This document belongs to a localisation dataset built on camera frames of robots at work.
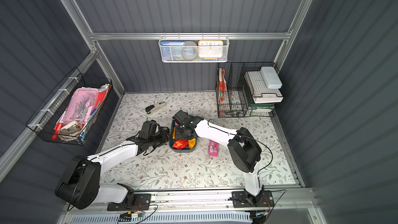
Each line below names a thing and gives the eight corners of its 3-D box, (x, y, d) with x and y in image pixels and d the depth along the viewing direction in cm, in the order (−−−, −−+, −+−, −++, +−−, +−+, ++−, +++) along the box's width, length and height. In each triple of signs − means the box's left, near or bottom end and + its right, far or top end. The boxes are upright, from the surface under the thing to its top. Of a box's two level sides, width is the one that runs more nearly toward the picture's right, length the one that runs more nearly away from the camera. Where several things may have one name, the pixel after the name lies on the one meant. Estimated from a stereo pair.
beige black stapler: (148, 116, 109) (146, 111, 105) (146, 112, 111) (144, 108, 107) (167, 108, 114) (165, 103, 110) (165, 104, 116) (163, 100, 112)
